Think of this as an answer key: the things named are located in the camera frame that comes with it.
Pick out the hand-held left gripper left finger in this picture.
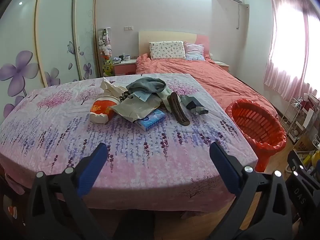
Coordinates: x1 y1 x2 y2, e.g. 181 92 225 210
25 142 109 240

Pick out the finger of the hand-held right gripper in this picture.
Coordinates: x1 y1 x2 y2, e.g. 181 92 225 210
287 150 316 180

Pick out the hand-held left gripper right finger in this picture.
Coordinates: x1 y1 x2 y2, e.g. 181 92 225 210
209 141 293 240

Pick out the red plastic basket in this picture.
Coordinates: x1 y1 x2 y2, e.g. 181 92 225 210
225 99 287 173

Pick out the beige snack bag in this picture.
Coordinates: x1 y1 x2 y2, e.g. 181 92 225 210
110 94 163 123

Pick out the brown cardboard box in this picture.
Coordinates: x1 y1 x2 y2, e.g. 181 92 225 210
294 135 315 153

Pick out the white paper bag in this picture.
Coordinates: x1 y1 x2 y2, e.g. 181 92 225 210
301 109 319 135

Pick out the pink purple floral tablecloth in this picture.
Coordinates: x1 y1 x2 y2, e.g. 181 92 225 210
0 73 258 212

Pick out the red white noodle cup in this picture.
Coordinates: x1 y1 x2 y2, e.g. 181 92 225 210
90 95 121 124

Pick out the blue tissue packet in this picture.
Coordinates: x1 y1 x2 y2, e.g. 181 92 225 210
135 109 167 132

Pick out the dark grey sock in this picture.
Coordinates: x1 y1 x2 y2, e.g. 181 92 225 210
180 94 209 117

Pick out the brown shoe insole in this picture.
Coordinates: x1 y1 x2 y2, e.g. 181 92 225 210
167 92 190 126

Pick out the crumpled white paper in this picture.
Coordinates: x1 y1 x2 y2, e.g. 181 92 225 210
100 77 128 98

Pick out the orange duvet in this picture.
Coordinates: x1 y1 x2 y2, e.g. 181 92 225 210
135 54 279 117

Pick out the beige cloth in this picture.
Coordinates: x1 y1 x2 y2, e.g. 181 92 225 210
156 86 174 112

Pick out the grey cloth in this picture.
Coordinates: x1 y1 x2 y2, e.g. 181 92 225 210
126 78 167 96

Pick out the green plush toy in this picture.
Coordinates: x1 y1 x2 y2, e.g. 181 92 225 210
102 57 115 77

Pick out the pink white nightstand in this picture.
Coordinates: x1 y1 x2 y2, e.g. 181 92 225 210
113 59 137 76
211 59 230 73

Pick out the pink curtain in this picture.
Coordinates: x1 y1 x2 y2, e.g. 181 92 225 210
264 0 320 105

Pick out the pink striped pillow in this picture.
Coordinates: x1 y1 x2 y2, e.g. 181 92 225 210
184 42 206 62

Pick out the clear tube of plush toys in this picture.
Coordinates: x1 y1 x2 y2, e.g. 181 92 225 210
97 27 112 63

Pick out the floral sliding door wardrobe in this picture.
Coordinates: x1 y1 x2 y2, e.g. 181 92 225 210
0 0 98 120

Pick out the white floral pillow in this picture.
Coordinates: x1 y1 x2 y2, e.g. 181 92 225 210
149 41 187 61

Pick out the bed with beige pink headboard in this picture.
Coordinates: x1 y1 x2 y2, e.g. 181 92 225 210
135 31 280 120

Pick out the white wire rack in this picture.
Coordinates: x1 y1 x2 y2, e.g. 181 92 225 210
285 97 308 137

